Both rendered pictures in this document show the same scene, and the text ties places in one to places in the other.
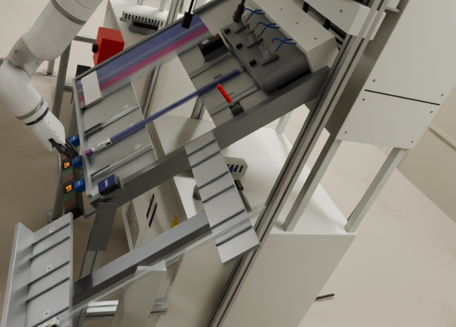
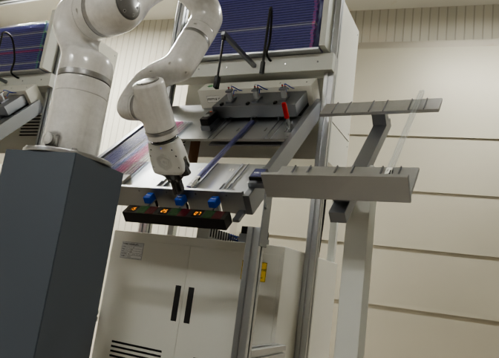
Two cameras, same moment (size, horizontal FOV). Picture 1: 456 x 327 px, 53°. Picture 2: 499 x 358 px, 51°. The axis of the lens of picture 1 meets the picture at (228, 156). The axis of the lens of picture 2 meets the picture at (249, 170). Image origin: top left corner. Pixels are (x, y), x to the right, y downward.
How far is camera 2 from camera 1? 1.50 m
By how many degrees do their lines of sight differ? 53
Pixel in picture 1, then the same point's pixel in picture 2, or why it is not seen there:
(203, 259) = (289, 284)
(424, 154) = not seen: hidden behind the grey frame
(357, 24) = (333, 64)
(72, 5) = (209, 31)
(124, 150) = (222, 176)
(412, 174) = not seen: hidden behind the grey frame
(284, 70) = (301, 100)
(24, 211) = not seen: outside the picture
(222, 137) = (295, 142)
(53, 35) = (198, 53)
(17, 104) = (169, 115)
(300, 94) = (315, 114)
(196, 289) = (286, 330)
